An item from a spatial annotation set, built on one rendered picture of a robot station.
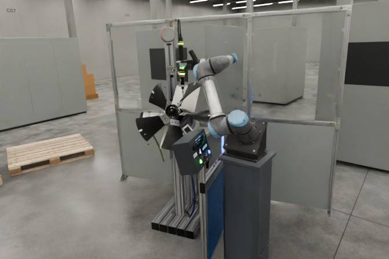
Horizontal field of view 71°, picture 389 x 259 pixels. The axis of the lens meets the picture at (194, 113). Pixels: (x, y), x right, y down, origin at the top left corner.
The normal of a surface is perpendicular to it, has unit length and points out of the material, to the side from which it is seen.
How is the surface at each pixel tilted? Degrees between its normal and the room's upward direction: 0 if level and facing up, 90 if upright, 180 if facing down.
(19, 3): 90
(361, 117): 90
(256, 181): 90
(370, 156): 90
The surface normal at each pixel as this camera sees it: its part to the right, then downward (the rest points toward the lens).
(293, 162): -0.37, 0.24
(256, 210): 0.14, 0.24
